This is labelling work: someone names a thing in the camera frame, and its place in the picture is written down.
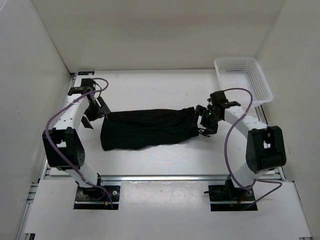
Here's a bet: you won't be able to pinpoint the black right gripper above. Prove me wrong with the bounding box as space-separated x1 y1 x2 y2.
188 104 222 135

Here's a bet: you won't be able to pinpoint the black shorts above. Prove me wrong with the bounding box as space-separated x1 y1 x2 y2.
100 107 199 151

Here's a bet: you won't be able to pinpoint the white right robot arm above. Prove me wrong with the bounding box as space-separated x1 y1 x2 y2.
194 102 287 200

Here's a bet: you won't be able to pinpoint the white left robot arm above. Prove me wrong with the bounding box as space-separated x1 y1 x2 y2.
42 94 111 200

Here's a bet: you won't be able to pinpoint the small blue label sticker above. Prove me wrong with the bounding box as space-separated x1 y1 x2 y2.
77 71 95 76

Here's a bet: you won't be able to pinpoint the white plastic mesh basket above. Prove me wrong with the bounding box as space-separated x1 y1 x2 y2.
214 57 273 108

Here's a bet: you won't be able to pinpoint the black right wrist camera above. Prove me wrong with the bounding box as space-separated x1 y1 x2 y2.
209 90 241 109

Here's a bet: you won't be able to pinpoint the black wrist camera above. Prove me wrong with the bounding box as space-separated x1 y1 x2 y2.
209 90 241 109
67 78 96 96

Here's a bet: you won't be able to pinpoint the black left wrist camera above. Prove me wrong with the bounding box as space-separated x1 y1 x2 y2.
67 78 96 96

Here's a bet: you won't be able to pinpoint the aluminium table edge rail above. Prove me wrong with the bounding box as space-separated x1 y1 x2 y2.
42 173 283 183

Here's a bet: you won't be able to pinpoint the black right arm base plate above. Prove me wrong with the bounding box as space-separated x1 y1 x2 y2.
203 179 258 212

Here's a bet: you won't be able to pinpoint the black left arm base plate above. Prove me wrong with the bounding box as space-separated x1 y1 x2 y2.
73 185 121 210

